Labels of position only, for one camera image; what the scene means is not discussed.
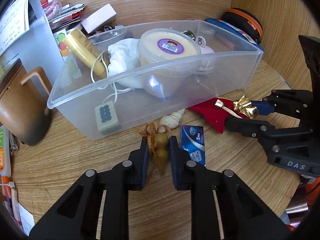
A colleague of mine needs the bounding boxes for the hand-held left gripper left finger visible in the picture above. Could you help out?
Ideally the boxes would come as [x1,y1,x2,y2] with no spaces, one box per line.
[29,136,149,240]

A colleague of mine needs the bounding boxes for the white rectangular box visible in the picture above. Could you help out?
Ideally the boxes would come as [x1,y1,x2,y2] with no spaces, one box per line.
[81,3,117,34]

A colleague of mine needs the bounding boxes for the gold foil bow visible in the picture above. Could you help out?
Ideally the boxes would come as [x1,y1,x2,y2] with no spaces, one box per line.
[233,95,259,119]

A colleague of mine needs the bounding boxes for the wooden desktop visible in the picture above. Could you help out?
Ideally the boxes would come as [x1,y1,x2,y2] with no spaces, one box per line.
[7,42,302,240]

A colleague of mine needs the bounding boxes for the gold lotion tube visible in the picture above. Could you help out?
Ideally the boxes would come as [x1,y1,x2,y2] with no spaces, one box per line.
[64,28,109,79]

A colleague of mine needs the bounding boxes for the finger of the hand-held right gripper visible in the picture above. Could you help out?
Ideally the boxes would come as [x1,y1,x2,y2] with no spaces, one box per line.
[224,116,301,156]
[249,89,315,128]

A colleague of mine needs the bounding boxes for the mahjong tile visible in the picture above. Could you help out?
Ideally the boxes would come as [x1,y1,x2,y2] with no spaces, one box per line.
[94,101,121,134]

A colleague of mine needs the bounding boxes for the spiral seashell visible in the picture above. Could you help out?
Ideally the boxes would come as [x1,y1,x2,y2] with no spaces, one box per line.
[159,108,186,133]

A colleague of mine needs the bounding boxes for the fruit sticker card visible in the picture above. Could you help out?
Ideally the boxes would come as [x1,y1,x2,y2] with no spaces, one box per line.
[54,29,71,61]

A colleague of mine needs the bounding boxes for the white file holder with papers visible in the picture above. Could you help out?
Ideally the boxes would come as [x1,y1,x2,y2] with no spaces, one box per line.
[0,0,66,100]

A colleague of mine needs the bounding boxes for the clear plastic storage box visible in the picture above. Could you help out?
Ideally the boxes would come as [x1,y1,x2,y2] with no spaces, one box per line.
[47,19,264,141]

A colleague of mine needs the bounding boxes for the blue zip pouch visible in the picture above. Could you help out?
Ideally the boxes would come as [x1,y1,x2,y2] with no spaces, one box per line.
[205,18,264,52]

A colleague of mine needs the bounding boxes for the brown ceramic mug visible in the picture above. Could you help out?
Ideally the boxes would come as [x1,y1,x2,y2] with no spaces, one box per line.
[0,58,53,146]

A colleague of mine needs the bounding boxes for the gourd charm with orange cord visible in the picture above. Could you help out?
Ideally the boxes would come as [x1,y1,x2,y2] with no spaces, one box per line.
[138,122,173,176]

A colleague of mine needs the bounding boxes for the red velvet envelope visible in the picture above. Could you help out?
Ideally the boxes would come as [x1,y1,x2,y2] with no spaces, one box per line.
[187,97,244,134]

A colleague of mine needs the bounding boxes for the white drawstring pouch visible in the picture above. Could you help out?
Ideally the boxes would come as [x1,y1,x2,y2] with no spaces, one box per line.
[107,39,148,91]

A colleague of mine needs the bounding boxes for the pile of small packets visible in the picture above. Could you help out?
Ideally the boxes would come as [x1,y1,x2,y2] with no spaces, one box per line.
[41,0,86,31]

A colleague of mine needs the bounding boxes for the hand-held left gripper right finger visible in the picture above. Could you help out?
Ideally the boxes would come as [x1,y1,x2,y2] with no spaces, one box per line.
[169,135,293,240]

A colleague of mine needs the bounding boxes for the black and orange case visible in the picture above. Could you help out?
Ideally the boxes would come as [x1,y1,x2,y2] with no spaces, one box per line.
[221,8,264,43]

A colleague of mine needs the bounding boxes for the blue gum pack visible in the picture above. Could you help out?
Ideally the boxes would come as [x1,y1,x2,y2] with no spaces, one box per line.
[180,125,206,167]

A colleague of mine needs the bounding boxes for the round tub with purple label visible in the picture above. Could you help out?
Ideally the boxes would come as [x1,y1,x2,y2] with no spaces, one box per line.
[137,29,202,98]

